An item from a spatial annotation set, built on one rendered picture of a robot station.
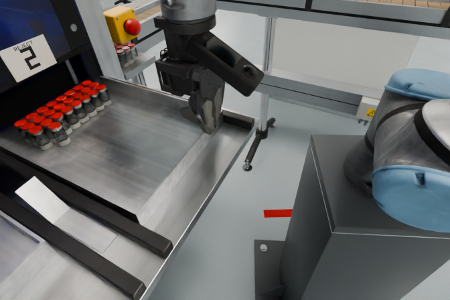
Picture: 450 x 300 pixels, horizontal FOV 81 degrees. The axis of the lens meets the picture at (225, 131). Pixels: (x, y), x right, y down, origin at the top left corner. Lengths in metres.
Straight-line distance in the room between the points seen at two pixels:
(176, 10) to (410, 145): 0.33
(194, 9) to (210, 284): 1.14
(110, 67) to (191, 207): 0.45
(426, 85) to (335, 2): 0.75
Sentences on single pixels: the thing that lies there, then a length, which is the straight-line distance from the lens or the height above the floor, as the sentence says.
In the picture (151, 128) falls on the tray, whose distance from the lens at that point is 0.57.
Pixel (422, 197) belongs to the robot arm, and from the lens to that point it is 0.38.
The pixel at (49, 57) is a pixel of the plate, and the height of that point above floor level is 1.01.
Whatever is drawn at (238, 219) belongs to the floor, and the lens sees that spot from 1.43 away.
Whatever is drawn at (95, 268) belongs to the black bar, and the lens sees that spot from 0.40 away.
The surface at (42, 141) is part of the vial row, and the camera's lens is 0.60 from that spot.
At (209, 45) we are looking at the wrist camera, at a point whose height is 1.08.
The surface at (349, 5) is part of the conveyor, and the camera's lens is 1.18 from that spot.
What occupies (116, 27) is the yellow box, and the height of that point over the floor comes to 1.00.
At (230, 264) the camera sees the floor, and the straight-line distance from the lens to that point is 1.33.
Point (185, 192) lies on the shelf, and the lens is 0.45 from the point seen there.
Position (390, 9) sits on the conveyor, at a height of 0.92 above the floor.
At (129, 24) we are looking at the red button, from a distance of 0.74.
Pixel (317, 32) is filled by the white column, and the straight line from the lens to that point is 1.89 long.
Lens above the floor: 1.24
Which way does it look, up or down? 42 degrees down
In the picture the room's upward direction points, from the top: 2 degrees counter-clockwise
